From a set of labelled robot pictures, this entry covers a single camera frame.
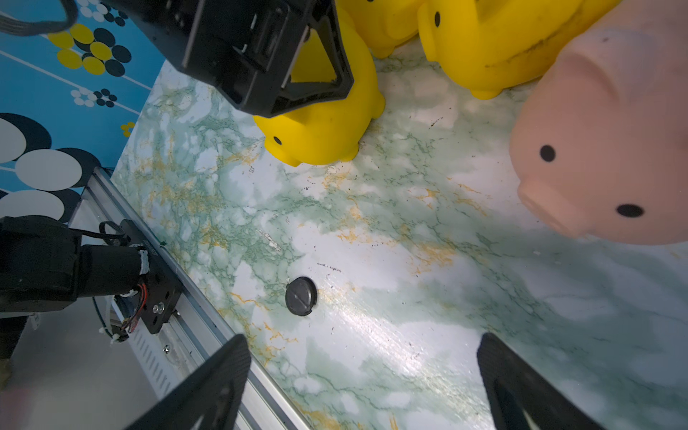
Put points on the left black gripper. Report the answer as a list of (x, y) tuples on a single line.
[(247, 50)]

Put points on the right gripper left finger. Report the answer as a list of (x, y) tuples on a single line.
[(208, 399)]

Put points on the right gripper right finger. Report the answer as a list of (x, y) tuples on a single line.
[(519, 397)]

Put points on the yellow piggy bank front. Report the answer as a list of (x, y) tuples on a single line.
[(328, 132)]

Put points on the yellow piggy bank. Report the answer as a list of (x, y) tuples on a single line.
[(488, 46), (383, 24), (328, 132)]

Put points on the black round plug cap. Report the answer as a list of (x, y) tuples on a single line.
[(301, 296)]

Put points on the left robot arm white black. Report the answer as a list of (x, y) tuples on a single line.
[(45, 267)]

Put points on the yellow piggy bank back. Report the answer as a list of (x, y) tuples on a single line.
[(488, 46)]

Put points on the pink piggy bank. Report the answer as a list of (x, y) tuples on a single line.
[(600, 146)]

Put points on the aluminium front rail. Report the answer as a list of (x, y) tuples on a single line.
[(193, 331)]

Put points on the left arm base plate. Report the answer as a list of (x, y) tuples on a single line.
[(153, 298)]

